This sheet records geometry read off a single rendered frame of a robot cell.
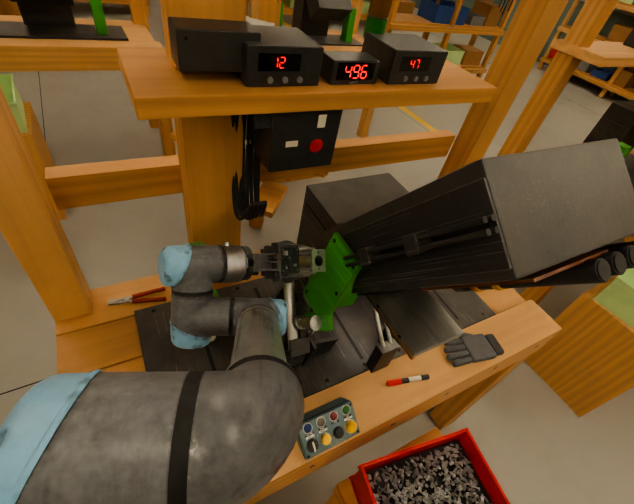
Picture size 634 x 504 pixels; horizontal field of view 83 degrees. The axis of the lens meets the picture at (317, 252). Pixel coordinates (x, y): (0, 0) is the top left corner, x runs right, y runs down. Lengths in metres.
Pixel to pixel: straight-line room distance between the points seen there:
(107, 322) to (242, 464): 0.91
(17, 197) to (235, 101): 0.49
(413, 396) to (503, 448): 1.25
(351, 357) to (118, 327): 0.67
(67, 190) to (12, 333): 1.49
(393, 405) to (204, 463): 0.79
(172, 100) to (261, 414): 0.54
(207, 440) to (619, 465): 2.50
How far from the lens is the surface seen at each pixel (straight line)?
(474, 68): 7.36
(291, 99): 0.78
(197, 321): 0.70
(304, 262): 0.89
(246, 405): 0.33
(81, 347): 1.16
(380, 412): 1.04
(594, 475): 2.55
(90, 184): 1.03
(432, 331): 0.93
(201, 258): 0.69
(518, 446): 2.35
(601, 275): 0.69
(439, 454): 1.09
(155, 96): 0.71
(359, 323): 1.16
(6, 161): 0.90
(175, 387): 0.34
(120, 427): 0.33
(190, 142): 0.89
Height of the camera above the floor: 1.82
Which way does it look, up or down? 44 degrees down
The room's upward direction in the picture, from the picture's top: 13 degrees clockwise
